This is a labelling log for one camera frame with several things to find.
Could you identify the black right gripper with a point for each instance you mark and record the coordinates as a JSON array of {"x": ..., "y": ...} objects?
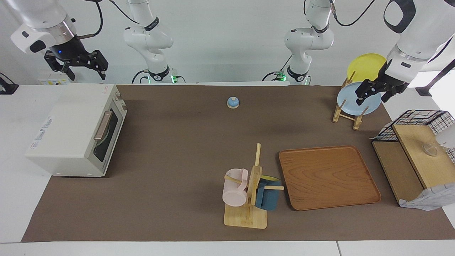
[{"x": 69, "y": 51}]

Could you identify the wooden plate rack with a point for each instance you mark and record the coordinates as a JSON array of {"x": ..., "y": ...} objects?
[{"x": 336, "y": 115}]

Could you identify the yellow plate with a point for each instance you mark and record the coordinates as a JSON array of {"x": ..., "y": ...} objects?
[{"x": 366, "y": 65}]

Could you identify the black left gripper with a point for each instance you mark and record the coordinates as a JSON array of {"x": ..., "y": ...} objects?
[{"x": 389, "y": 83}]

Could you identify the white checked cloth liner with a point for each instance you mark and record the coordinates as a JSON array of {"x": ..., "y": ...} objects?
[{"x": 430, "y": 199}]

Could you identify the wooden mug tree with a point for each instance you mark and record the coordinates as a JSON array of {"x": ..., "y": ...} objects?
[{"x": 245, "y": 217}]

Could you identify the clear glass knob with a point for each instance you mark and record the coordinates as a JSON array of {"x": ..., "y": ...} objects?
[{"x": 430, "y": 149}]

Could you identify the black clamp mount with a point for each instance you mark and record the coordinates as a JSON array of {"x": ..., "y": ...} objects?
[{"x": 7, "y": 85}]

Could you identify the wooden box panel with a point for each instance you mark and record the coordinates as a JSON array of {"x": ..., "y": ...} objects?
[{"x": 394, "y": 167}]

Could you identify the small blue bell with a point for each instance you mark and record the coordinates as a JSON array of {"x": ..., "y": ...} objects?
[{"x": 233, "y": 103}]

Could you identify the brown table mat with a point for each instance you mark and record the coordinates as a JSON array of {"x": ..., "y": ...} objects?
[{"x": 177, "y": 142}]

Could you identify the dark blue mug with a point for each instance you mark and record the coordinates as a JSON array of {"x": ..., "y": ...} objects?
[{"x": 268, "y": 201}]

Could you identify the white box with yellow labels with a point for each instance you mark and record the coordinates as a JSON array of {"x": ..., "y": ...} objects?
[{"x": 48, "y": 80}]

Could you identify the black stand leg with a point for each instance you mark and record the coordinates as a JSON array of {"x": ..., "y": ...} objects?
[{"x": 435, "y": 80}]

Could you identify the brown wooden tray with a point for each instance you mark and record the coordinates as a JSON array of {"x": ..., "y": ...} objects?
[{"x": 327, "y": 177}]

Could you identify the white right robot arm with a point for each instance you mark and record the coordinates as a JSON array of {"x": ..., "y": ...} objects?
[{"x": 149, "y": 39}]

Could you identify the light blue plate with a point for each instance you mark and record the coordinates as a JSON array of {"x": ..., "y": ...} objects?
[{"x": 350, "y": 101}]

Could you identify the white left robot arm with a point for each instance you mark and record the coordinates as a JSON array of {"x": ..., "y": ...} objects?
[{"x": 419, "y": 32}]

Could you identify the white toaster oven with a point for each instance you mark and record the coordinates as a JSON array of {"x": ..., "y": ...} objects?
[{"x": 67, "y": 128}]

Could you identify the pink mug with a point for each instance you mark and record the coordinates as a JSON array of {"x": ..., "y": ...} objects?
[{"x": 234, "y": 195}]

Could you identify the wooden lid with glass knob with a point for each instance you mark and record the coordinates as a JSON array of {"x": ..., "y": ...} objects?
[{"x": 416, "y": 153}]

